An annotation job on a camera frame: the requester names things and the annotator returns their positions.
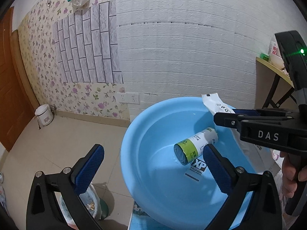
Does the small printed folding table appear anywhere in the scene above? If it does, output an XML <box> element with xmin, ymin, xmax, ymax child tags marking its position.
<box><xmin>128</xmin><ymin>151</ymin><xmax>284</xmax><ymax>229</ymax></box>

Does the white bowl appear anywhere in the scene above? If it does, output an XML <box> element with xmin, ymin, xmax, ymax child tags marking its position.
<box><xmin>269</xmin><ymin>53</ymin><xmax>285</xmax><ymax>70</ymax></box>

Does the small white bottle red label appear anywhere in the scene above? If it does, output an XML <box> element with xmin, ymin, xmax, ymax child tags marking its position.
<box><xmin>268</xmin><ymin>36</ymin><xmax>281</xmax><ymax>57</ymax></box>

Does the green white can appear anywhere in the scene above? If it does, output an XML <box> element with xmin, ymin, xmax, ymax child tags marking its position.
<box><xmin>174</xmin><ymin>127</ymin><xmax>219</xmax><ymax>165</ymax></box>

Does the white long pouch packet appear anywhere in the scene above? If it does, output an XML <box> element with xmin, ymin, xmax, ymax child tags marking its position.
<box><xmin>202</xmin><ymin>93</ymin><xmax>276</xmax><ymax>173</ymax></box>

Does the right hand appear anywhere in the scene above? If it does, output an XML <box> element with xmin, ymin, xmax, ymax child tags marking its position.
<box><xmin>280</xmin><ymin>152</ymin><xmax>307</xmax><ymax>198</ymax></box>

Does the small green box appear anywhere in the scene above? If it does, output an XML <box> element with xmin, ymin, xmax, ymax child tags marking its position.
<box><xmin>260</xmin><ymin>53</ymin><xmax>270</xmax><ymax>62</ymax></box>

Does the blue plastic basin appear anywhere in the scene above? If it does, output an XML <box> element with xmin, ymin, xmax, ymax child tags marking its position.
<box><xmin>120</xmin><ymin>97</ymin><xmax>275</xmax><ymax>229</ymax></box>

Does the yellow top folding table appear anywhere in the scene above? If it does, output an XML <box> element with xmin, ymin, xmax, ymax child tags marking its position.
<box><xmin>254</xmin><ymin>57</ymin><xmax>298</xmax><ymax>110</ymax></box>

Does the wooden door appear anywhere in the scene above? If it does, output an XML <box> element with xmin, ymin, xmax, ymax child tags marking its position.
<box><xmin>0</xmin><ymin>7</ymin><xmax>40</xmax><ymax>152</ymax></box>

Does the wall power socket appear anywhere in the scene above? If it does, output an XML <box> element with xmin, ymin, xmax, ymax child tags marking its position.
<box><xmin>115</xmin><ymin>92</ymin><xmax>140</xmax><ymax>104</ymax></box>

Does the white rice cooker on floor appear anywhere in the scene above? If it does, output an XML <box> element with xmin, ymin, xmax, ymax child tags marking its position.
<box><xmin>35</xmin><ymin>104</ymin><xmax>54</xmax><ymax>129</ymax></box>

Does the trash bin with bag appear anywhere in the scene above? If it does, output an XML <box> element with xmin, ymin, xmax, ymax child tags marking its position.
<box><xmin>58</xmin><ymin>183</ymin><xmax>110</xmax><ymax>230</ymax></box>

